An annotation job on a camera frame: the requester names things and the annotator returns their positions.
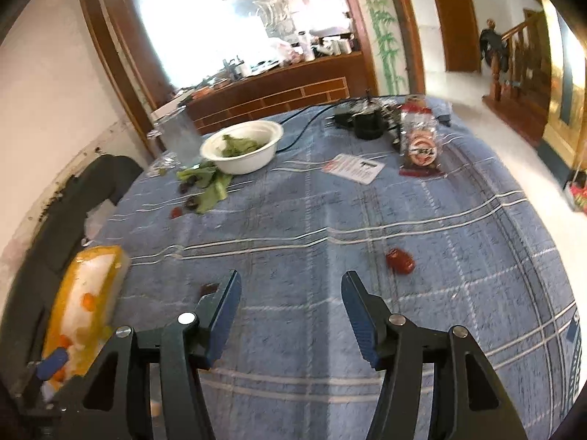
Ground wooden staircase railing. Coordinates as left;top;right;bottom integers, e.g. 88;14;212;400
482;9;551;148

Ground small pale chunk front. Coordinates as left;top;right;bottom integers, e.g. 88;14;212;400
150;400;162;417

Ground wooden sideboard counter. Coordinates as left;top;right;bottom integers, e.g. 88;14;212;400
150;49;368;136

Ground black charger with cables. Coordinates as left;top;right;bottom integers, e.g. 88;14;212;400
274;89;453;153

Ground clear snack jar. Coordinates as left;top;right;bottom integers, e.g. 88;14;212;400
399;94;442;178

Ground brown wooden door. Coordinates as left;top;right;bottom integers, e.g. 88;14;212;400
435;0;481;73

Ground blue plaid tablecloth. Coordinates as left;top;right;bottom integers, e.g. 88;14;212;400
93;121;579;439

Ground dark jacket on newel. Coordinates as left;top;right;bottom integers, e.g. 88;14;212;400
480;19;509;73

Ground yellow-rimmed white foam tray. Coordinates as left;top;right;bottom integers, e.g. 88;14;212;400
42;245;130;397

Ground dark passion fruit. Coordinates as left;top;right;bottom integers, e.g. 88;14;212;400
199;283;219;297

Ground white bowl with greens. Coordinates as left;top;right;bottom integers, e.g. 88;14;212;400
200;120;284;175

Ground plastic bags on sofa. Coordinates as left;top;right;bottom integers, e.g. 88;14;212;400
81;200;116;248

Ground white paper card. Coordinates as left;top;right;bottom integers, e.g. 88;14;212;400
321;154;385;185

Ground green leafy vegetable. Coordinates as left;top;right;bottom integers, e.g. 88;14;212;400
176;162;232;215

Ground red date on cloth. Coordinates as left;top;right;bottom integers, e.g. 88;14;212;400
385;247;415;275

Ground large orange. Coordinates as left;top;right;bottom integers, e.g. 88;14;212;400
81;292;96;313

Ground dark plum under leaf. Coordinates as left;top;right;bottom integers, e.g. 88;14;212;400
178;182;193;195

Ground small red date by greens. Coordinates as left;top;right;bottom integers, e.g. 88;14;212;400
170;207;183;220

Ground black sofa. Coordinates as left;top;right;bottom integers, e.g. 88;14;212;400
1;154;143;389

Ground dark plum by greens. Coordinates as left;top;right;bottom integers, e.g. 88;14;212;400
184;196;200;210

